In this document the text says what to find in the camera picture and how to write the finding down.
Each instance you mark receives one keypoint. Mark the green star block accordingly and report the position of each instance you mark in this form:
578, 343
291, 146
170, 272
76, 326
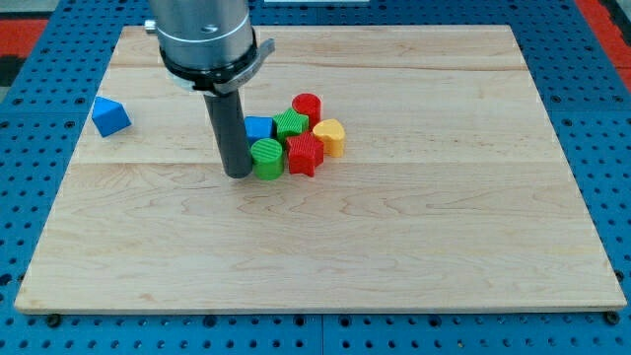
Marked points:
290, 123

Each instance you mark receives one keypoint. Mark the green cylinder block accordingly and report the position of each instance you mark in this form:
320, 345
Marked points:
268, 158

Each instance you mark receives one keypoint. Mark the blue triangular prism block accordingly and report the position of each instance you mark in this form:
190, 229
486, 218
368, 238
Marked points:
109, 116

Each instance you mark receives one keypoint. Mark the light wooden board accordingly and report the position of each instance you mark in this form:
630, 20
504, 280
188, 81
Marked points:
453, 194

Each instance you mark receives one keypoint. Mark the blue cube block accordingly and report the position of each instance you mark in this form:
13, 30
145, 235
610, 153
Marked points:
258, 127

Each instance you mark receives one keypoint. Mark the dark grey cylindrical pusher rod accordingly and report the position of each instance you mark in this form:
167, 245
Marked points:
227, 120

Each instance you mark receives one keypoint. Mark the yellow heart block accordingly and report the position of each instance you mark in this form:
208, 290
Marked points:
332, 134

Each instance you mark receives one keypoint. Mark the red cylinder block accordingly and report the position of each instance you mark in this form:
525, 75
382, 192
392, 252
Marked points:
310, 105

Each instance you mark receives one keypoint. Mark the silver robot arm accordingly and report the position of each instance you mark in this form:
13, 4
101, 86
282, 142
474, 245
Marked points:
210, 47

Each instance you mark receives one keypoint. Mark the red star block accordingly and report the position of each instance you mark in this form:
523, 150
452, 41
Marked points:
305, 154

